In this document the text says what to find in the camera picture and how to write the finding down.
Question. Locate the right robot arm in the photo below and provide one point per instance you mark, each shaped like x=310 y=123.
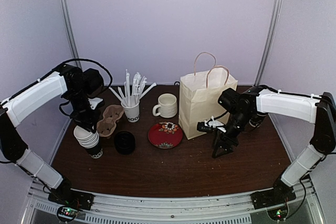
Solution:
x=253 y=105

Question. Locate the aluminium front rail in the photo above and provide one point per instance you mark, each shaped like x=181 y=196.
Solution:
x=234 y=208

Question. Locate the wrapped white straws bundle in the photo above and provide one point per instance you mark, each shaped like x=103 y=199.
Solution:
x=134 y=89

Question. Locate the left corner metal post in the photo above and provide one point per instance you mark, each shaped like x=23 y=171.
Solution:
x=69 y=30

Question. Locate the right corner metal post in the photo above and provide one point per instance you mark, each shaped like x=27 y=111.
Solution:
x=276 y=9

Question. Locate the cream ceramic mug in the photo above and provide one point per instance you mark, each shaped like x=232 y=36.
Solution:
x=166 y=107

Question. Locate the stack of paper cups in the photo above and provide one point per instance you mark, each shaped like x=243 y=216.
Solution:
x=89 y=141

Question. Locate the stack of black lids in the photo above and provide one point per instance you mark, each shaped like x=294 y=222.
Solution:
x=124 y=142

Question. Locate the cardboard cup carrier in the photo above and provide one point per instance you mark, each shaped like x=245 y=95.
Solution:
x=111 y=115

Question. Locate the corner metal post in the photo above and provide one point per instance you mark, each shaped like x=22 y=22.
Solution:
x=276 y=9
x=69 y=30

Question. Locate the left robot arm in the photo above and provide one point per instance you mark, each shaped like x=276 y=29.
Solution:
x=70 y=83

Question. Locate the cream paper bag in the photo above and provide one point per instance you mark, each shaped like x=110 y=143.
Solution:
x=198 y=97

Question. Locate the white cup holding straws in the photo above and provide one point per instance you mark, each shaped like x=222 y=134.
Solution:
x=132 y=112

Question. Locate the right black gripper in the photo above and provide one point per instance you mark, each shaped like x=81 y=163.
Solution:
x=224 y=137

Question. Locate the red floral plate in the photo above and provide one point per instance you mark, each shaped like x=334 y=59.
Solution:
x=165 y=135

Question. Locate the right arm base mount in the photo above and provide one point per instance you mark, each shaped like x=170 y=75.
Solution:
x=275 y=201

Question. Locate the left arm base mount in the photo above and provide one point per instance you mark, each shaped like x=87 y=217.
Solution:
x=69 y=209

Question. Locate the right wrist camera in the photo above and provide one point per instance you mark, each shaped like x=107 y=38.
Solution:
x=211 y=125

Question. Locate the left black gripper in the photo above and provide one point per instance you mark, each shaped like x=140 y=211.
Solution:
x=87 y=123

